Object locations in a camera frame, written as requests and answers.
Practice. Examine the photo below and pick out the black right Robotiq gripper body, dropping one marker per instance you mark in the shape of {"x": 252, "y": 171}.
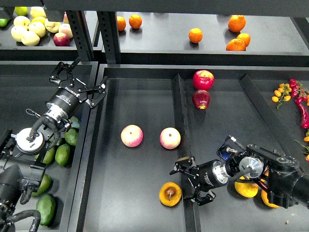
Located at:
{"x": 209, "y": 175}

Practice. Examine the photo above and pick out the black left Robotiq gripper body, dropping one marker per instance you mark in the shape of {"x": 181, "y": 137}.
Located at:
{"x": 65, "y": 101}

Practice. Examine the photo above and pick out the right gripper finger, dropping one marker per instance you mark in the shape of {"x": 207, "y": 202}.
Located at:
{"x": 186, "y": 166}
{"x": 201, "y": 198}

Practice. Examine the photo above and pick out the yellow pear with brown stem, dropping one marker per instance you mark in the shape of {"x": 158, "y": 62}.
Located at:
{"x": 170, "y": 194}

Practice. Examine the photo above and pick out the green avocado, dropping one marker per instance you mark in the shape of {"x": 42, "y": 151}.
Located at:
{"x": 62, "y": 155}
{"x": 71, "y": 137}

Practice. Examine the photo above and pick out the yellow pear pile bottom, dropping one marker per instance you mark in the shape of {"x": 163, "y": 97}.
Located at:
{"x": 266, "y": 201}

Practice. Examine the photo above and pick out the black tray divider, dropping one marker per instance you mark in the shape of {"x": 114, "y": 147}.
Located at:
{"x": 191, "y": 213}

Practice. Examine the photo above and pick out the pink apple right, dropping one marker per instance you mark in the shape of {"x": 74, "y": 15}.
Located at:
{"x": 170, "y": 138}

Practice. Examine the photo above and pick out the pink apple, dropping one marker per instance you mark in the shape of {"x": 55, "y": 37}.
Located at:
{"x": 170, "y": 138}
{"x": 132, "y": 135}

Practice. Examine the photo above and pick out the red apple on shelf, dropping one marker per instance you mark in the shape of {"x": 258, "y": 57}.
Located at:
{"x": 61, "y": 39}

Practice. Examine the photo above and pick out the pale yellow apple front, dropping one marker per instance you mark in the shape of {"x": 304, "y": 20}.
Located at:
{"x": 30, "y": 38}

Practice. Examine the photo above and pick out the pale yellow apple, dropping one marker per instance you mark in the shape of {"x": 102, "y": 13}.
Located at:
{"x": 30, "y": 38}
{"x": 17, "y": 32}

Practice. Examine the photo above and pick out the pale yellow apple left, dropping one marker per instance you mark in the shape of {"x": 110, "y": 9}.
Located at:
{"x": 17, "y": 32}

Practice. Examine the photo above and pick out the pink apple left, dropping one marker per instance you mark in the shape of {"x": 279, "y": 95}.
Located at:
{"x": 132, "y": 135}

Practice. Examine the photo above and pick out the dark red apple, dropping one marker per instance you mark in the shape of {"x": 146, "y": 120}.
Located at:
{"x": 201, "y": 99}

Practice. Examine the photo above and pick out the green lime on shelf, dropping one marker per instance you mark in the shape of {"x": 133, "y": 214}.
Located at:
{"x": 21, "y": 10}

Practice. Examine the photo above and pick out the orange on shelf far left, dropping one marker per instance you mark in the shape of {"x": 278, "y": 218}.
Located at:
{"x": 121, "y": 23}

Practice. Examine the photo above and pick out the bright red apple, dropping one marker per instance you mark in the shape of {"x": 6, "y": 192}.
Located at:
{"x": 203, "y": 80}

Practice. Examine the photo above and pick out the red chili pepper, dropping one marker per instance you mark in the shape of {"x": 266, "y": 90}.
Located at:
{"x": 304, "y": 115}

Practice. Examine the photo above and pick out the orange on shelf middle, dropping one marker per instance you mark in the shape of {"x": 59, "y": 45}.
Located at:
{"x": 195, "y": 35}

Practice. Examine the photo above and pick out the red cherry tomato bunch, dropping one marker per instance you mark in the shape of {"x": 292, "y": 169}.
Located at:
{"x": 297, "y": 90}

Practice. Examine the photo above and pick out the orange at shelf edge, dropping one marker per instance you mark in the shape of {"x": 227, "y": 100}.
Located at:
{"x": 236, "y": 45}

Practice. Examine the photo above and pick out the small orange right shelf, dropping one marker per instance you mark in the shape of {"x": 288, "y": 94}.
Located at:
{"x": 245, "y": 37}

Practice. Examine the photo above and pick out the large orange on shelf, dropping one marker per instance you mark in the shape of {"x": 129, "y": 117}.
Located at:
{"x": 236, "y": 23}

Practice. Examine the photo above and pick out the black shelf upright post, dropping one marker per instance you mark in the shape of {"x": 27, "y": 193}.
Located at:
{"x": 107, "y": 23}

